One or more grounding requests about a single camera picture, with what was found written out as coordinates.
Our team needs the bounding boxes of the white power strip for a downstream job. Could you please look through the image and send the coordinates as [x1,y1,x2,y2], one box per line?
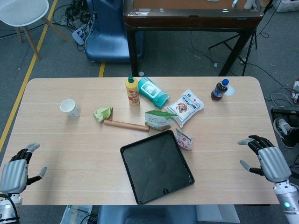
[71,23,94,45]

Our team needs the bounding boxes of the teal wet wipes pack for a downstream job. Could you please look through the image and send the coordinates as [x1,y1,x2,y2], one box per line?
[137,77,171,109]

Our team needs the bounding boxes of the white chair wooden legs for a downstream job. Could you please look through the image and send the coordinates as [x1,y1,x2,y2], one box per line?
[0,0,71,60]

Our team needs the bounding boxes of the yellow bottle green cap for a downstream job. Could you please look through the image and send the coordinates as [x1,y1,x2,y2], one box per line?
[125,76,141,107]

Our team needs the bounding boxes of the white bag red blue print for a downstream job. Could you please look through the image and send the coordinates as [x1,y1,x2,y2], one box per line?
[164,88,205,128]

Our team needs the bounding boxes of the dark tea bottle blue cap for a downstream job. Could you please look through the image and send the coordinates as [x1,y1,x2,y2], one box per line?
[211,78,230,101]

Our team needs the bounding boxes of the blue chair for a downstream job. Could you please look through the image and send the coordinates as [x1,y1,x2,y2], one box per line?
[84,0,144,63]

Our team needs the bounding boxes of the green white corn starch bag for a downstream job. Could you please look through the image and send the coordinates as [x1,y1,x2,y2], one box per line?
[144,110,178,131]

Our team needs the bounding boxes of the white box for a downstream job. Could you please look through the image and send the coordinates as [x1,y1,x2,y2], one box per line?
[195,205,241,224]

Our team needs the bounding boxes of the white paper cup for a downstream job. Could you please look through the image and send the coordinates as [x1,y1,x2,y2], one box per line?
[60,99,81,119]

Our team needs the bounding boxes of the small pink snack packet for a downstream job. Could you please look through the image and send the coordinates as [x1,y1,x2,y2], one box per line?
[175,128,195,151]

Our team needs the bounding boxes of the printed clear plastic bag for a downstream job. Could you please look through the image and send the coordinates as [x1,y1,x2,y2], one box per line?
[61,204,93,224]

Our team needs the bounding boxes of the black tripod stand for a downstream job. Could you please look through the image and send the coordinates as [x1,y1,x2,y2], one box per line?
[208,0,274,77]

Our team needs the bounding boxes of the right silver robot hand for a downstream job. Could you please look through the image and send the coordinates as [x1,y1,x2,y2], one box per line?
[237,135,292,183]

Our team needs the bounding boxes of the red white floor item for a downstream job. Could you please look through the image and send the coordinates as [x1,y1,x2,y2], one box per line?
[291,80,299,103]

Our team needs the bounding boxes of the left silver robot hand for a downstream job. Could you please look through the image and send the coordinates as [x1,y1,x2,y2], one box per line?
[0,142,47,194]

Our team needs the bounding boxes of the black floor box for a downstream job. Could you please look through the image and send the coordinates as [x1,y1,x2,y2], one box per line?
[271,108,299,128]

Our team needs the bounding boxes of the black white sneaker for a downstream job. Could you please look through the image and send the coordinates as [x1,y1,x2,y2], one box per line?
[273,117,297,149]

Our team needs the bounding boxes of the wooden rolling pin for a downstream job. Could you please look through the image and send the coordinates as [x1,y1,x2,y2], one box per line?
[103,119,150,133]

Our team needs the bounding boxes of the black square tray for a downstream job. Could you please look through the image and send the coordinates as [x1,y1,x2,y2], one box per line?
[120,130,195,206]

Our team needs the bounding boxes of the crumpled green wrapper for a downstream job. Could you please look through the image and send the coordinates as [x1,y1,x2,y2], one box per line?
[93,106,114,124]

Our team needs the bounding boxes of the brown mahjong table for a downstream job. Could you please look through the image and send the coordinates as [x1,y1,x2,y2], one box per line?
[123,0,263,77]

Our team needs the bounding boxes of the black cable tangle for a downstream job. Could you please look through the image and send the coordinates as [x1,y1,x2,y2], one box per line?
[52,0,96,31]

